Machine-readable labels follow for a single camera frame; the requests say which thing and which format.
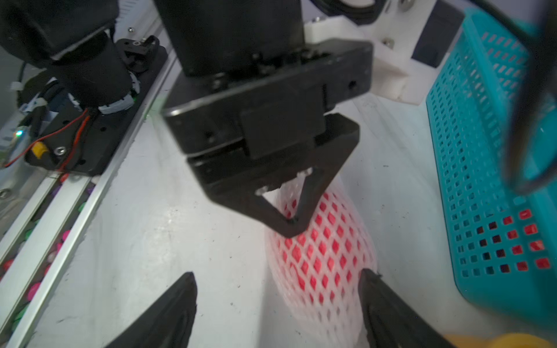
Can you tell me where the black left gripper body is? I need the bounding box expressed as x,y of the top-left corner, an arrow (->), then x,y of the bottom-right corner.
161,39 -> 374,156

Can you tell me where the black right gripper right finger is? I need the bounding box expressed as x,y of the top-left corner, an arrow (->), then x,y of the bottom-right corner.
358,268 -> 453,348

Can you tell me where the netted red apple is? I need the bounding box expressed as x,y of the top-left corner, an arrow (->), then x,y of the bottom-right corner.
265,178 -> 378,347
471,208 -> 552,276

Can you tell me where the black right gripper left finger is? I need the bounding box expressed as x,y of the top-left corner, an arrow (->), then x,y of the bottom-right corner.
107,272 -> 197,348

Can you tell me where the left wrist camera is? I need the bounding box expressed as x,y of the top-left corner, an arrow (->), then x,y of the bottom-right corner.
301,0 -> 465,105

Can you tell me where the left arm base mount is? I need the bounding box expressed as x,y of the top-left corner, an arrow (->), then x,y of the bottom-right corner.
23,34 -> 168,176

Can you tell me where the teal plastic perforated basket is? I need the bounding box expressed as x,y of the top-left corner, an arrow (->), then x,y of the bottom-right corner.
426,10 -> 556,329

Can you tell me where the yellow plastic tub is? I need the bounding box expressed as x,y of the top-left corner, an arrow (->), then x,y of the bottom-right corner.
444,333 -> 556,348

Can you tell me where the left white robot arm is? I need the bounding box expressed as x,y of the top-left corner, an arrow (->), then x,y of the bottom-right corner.
1,1 -> 374,238

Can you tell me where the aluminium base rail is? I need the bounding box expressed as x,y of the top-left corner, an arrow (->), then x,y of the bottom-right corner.
0,0 -> 184,348

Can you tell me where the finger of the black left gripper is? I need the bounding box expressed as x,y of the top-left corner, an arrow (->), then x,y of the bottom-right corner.
187,114 -> 361,238

